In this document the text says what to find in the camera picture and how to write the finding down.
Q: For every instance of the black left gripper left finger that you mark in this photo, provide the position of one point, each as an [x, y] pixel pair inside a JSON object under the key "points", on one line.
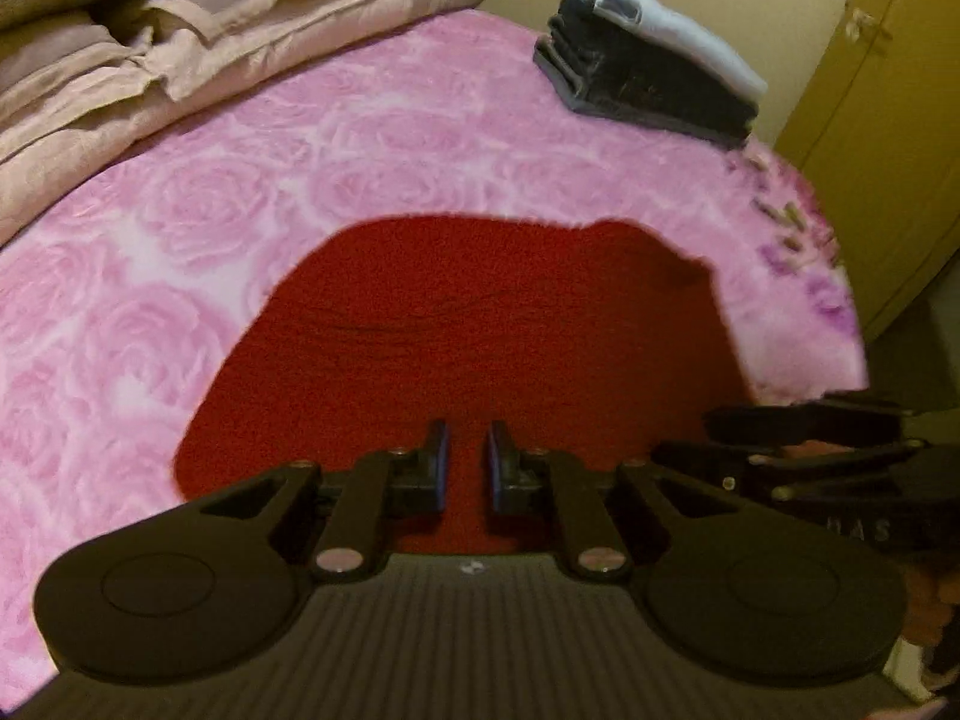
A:
{"points": [[382, 486]]}

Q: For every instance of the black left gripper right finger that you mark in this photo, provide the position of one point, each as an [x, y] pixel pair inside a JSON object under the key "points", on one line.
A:
{"points": [[549, 499]]}

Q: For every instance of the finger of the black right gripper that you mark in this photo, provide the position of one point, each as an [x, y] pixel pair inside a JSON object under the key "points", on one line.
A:
{"points": [[766, 475], [848, 419]]}

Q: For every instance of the red knitted patterned sweater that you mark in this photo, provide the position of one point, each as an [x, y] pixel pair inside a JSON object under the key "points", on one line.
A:
{"points": [[599, 340]]}

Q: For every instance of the person's right hand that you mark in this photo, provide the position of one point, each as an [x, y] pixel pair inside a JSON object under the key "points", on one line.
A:
{"points": [[932, 600]]}

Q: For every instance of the yellow wooden wardrobe door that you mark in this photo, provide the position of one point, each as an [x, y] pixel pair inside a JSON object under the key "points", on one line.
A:
{"points": [[876, 132]]}

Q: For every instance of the pink rose print bedsheet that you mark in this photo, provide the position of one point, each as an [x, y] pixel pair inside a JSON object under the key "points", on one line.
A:
{"points": [[119, 304]]}

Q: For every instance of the dark folded jeans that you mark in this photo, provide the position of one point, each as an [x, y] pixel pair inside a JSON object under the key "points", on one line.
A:
{"points": [[601, 70]]}

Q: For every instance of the white folded garment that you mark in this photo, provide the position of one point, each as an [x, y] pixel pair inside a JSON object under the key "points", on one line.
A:
{"points": [[655, 23]]}

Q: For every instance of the beige folded quilt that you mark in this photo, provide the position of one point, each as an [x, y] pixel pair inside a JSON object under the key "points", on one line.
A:
{"points": [[81, 86]]}

